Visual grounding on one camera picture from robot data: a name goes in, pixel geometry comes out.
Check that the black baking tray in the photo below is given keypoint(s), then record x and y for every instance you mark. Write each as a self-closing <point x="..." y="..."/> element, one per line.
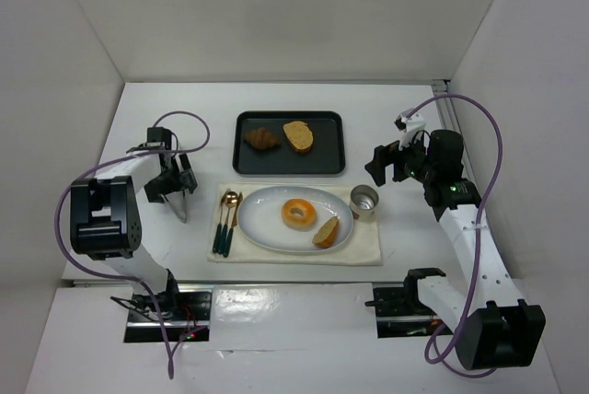
<point x="326" y="156"/>

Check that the aluminium frame rail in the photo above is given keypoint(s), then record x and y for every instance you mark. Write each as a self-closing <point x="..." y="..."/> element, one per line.
<point x="448" y="118"/>

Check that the gold knife green handle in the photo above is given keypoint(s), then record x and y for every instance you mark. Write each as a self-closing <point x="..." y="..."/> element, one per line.
<point x="234" y="219"/>

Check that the orange glazed donut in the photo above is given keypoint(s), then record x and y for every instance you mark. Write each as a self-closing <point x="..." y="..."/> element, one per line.
<point x="298" y="214"/>

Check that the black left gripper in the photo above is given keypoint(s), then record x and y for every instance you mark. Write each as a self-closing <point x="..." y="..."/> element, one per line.
<point x="170" y="184"/>

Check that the light blue oval plate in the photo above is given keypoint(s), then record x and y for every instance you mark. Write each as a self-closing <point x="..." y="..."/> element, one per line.
<point x="260" y="219"/>

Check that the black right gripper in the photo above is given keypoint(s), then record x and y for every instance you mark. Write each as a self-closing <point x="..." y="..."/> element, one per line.
<point x="392" y="163"/>

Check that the round bread slice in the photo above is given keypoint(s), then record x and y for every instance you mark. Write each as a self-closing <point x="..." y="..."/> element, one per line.
<point x="299" y="136"/>

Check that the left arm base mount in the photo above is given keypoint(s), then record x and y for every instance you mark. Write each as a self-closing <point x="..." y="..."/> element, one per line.
<point x="188" y="321"/>

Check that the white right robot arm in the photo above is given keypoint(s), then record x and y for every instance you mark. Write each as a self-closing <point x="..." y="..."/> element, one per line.
<point x="493" y="325"/>

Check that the gold spoon green handle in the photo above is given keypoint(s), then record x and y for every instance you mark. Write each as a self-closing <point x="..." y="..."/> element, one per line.
<point x="227" y="201"/>

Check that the beige cloth placemat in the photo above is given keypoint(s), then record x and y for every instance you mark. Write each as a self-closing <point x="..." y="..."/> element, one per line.
<point x="362" y="248"/>

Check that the stainless steel cup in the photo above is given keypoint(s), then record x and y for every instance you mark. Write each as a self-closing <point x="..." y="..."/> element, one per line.
<point x="363" y="202"/>

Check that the small bread loaf half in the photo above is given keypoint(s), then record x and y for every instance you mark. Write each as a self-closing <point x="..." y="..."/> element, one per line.
<point x="326" y="235"/>

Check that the brown croissant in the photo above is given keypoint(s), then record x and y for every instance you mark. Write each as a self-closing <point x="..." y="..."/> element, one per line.
<point x="262" y="139"/>

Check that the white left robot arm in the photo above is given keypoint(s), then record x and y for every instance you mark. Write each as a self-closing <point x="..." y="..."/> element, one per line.
<point x="105" y="222"/>

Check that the metal tongs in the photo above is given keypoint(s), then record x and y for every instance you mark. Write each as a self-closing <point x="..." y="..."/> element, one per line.
<point x="177" y="202"/>

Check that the gold fork green handle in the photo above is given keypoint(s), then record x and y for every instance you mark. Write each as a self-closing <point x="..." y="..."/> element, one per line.
<point x="229" y="235"/>

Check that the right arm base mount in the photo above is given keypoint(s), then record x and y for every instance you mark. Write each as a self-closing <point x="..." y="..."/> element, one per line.
<point x="396" y="318"/>

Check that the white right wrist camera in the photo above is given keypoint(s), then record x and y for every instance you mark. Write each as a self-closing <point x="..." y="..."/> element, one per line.
<point x="410" y="126"/>

